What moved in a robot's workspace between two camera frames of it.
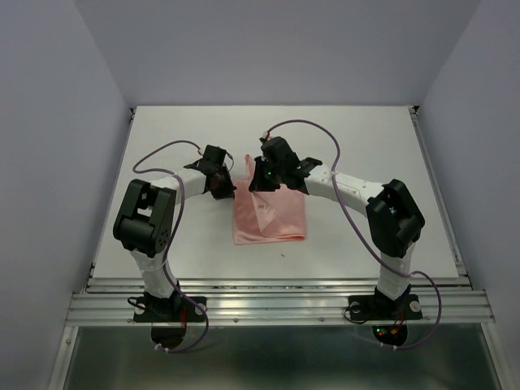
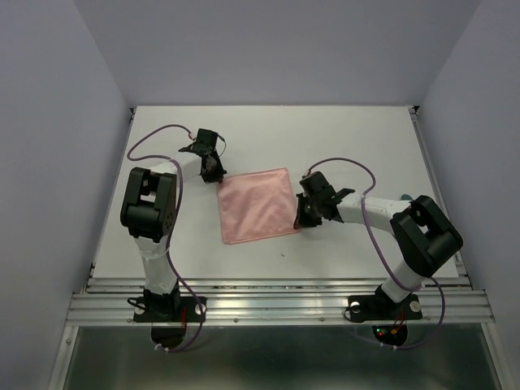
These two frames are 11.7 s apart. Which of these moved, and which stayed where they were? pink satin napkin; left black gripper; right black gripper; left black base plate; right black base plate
Moved: left black gripper; right black gripper; pink satin napkin
Stayed: left black base plate; right black base plate
